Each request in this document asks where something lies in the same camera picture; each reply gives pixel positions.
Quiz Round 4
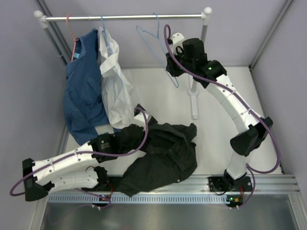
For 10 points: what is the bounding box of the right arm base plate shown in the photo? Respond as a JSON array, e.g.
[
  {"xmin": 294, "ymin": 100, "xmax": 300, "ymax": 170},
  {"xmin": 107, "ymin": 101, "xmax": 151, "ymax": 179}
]
[{"xmin": 207, "ymin": 175, "xmax": 252, "ymax": 209}]

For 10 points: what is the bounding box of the pink wire hanger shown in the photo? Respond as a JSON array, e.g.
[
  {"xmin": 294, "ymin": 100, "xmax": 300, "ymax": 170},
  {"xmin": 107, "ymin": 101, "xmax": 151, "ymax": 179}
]
[{"xmin": 66, "ymin": 14, "xmax": 79, "ymax": 62}]

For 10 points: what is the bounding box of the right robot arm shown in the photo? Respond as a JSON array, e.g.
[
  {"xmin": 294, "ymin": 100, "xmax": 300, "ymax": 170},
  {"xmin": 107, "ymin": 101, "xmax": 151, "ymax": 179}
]
[{"xmin": 166, "ymin": 35, "xmax": 273, "ymax": 192}]

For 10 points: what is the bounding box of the aluminium mounting rail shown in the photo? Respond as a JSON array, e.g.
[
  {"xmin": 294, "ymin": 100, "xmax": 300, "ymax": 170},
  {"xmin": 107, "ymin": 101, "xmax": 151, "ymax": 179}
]
[{"xmin": 38, "ymin": 174, "xmax": 300, "ymax": 193}]

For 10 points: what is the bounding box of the blue checked shirt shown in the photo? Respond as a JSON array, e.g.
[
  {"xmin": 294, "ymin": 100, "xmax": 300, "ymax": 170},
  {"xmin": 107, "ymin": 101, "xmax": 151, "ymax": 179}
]
[{"xmin": 63, "ymin": 29, "xmax": 109, "ymax": 145}]

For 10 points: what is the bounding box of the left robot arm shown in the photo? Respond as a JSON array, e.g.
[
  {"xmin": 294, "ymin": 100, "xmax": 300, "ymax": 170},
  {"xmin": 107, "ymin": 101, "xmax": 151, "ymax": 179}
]
[{"xmin": 22, "ymin": 124, "xmax": 146, "ymax": 202}]

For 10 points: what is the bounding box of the light blue hanger with shirt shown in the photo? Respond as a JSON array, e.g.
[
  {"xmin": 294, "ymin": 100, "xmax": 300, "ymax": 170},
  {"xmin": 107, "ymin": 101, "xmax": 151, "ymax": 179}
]
[{"xmin": 100, "ymin": 15, "xmax": 114, "ymax": 55}]

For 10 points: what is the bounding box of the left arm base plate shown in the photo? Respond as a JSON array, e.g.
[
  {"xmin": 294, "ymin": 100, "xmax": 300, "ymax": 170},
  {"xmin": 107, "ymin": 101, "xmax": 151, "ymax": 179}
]
[{"xmin": 101, "ymin": 176, "xmax": 123, "ymax": 192}]

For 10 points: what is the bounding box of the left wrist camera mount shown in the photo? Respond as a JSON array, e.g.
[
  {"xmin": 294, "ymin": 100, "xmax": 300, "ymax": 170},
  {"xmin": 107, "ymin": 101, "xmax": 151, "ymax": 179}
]
[{"xmin": 132, "ymin": 104, "xmax": 156, "ymax": 127}]

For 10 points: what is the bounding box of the slotted cable duct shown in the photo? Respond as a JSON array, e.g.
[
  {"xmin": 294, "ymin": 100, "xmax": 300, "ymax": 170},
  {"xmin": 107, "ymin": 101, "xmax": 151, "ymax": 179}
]
[{"xmin": 48, "ymin": 193, "xmax": 230, "ymax": 204}]

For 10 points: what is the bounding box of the black pinstriped shirt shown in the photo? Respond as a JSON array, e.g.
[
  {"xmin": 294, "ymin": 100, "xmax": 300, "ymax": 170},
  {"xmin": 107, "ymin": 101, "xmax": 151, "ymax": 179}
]
[{"xmin": 117, "ymin": 123, "xmax": 198, "ymax": 197}]

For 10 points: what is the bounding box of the white clothes rack frame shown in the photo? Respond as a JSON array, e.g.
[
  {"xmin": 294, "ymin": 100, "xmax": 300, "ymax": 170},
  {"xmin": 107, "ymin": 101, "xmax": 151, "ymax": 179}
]
[{"xmin": 33, "ymin": 7, "xmax": 213, "ymax": 119}]

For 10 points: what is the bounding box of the blue wire hanger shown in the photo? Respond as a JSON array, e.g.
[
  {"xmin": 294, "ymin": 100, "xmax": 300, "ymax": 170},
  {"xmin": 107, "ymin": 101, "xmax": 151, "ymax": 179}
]
[{"xmin": 136, "ymin": 12, "xmax": 179, "ymax": 88}]

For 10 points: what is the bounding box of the white shirt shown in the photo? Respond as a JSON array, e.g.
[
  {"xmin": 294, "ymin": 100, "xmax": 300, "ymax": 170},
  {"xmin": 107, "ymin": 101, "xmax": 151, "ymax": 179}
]
[{"xmin": 98, "ymin": 27, "xmax": 141, "ymax": 129}]

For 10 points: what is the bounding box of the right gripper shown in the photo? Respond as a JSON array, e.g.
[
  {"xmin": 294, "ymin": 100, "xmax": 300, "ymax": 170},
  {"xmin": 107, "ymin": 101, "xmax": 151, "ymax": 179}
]
[{"xmin": 166, "ymin": 48, "xmax": 195, "ymax": 78}]

